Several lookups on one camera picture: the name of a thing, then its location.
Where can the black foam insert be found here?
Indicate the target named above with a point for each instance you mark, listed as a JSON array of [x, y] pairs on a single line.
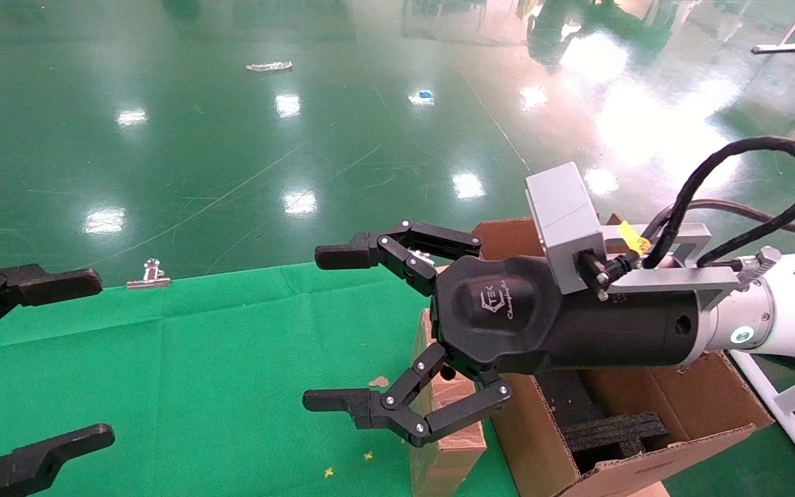
[[611, 435]]

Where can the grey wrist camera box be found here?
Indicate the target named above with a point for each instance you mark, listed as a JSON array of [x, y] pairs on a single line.
[[563, 207]]

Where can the white pipe frame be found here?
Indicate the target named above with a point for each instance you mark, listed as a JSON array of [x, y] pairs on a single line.
[[794, 421]]

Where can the large open cardboard carton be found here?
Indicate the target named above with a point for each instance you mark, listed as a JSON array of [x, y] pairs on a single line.
[[535, 449]]

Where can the silver camera mount bracket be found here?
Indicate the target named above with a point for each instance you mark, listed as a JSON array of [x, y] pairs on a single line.
[[666, 278]]

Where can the small cardboard scrap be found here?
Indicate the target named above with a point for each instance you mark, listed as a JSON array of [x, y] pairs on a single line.
[[379, 382]]

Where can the white floor stand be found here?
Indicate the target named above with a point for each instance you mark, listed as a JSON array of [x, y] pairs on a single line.
[[776, 47]]

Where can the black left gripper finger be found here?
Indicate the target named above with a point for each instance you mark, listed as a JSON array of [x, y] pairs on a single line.
[[45, 284], [38, 459]]

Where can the white floor litter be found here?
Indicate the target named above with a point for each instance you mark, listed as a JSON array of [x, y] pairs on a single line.
[[268, 66]]

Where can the small brown cardboard box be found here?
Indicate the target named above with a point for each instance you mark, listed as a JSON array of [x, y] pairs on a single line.
[[446, 469]]

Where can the green table cloth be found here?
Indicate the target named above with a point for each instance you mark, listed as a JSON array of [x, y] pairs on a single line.
[[197, 379]]

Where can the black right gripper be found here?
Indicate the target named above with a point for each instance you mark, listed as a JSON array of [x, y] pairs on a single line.
[[508, 324]]

